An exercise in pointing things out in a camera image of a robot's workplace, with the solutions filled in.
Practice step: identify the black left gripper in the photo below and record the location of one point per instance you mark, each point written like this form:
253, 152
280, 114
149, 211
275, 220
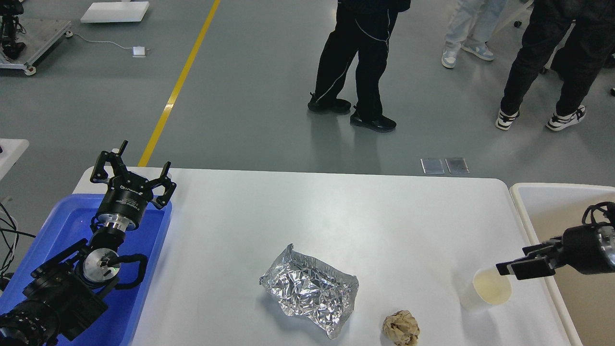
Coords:
128, 194

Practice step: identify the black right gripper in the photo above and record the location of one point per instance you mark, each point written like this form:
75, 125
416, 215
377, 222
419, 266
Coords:
588, 249

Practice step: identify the white paper cup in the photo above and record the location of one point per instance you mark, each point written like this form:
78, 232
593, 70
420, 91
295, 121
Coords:
486, 290

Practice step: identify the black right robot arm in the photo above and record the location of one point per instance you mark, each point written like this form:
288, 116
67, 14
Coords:
600, 214

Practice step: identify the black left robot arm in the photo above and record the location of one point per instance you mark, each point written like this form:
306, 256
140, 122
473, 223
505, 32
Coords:
67, 291

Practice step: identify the beige plastic bin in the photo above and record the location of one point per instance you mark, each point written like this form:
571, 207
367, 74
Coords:
586, 300

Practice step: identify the right metal floor plate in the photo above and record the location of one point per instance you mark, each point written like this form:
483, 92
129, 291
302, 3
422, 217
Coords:
457, 165

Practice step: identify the metal floor plate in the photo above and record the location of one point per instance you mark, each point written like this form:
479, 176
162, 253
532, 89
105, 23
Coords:
432, 166
457, 165

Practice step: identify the white side table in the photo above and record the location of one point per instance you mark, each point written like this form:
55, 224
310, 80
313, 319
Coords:
11, 151

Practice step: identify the white power adapter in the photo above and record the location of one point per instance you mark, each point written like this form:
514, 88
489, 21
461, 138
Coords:
139, 51

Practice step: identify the left metal floor plate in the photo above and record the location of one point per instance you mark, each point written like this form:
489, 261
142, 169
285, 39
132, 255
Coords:
432, 166

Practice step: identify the crumpled brown paper ball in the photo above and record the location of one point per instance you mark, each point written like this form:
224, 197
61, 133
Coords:
401, 328

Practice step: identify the white flat board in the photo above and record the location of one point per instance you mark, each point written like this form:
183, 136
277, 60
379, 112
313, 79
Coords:
115, 12

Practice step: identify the crumpled aluminium foil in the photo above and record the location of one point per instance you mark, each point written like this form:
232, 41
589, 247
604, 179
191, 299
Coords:
312, 289

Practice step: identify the person in black trousers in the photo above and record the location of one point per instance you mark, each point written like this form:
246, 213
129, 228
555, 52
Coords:
576, 36

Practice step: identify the person in white trousers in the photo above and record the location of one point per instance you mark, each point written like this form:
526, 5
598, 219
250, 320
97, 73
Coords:
472, 24

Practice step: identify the person in black coat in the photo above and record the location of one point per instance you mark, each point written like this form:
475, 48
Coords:
362, 31

